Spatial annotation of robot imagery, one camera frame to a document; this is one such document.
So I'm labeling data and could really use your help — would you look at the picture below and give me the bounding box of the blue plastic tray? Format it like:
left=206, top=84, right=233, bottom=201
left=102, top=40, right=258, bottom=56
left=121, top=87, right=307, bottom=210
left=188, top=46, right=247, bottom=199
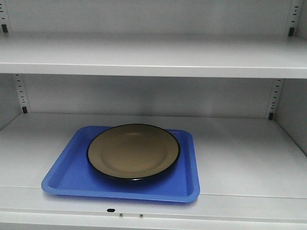
left=41, top=126, right=200, bottom=203

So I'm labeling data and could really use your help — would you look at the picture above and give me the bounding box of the beige plate with black rim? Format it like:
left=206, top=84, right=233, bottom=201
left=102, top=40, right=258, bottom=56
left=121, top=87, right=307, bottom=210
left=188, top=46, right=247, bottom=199
left=87, top=124, right=181, bottom=180

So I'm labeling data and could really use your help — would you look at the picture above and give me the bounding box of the upper grey cabinet shelf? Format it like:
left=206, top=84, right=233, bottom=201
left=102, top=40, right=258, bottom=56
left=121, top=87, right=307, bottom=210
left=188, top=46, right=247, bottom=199
left=0, top=33, right=307, bottom=79

